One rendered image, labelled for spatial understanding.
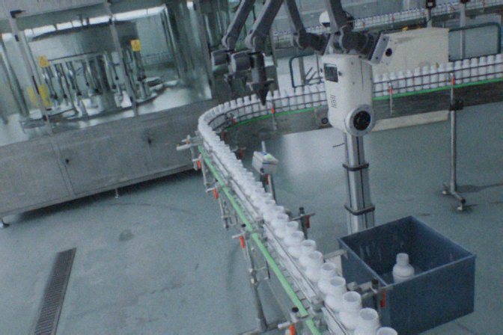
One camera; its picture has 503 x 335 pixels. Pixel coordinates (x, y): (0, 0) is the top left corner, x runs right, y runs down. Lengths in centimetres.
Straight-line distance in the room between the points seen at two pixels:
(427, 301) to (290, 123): 209
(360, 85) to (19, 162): 390
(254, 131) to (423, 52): 314
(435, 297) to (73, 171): 417
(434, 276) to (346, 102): 93
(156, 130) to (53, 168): 119
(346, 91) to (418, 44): 382
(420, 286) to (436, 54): 467
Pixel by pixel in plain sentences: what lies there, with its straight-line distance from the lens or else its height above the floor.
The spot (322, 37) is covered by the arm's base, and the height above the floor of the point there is 158.
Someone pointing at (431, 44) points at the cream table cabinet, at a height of 102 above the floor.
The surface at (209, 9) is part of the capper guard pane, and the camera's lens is 672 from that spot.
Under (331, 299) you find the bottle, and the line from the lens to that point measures 97.
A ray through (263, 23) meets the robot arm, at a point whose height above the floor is 171.
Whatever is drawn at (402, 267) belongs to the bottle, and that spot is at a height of 87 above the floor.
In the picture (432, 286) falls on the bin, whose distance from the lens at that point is 140.
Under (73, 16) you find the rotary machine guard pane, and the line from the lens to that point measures 474.
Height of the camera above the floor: 175
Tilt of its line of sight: 20 degrees down
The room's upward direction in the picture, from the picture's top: 10 degrees counter-clockwise
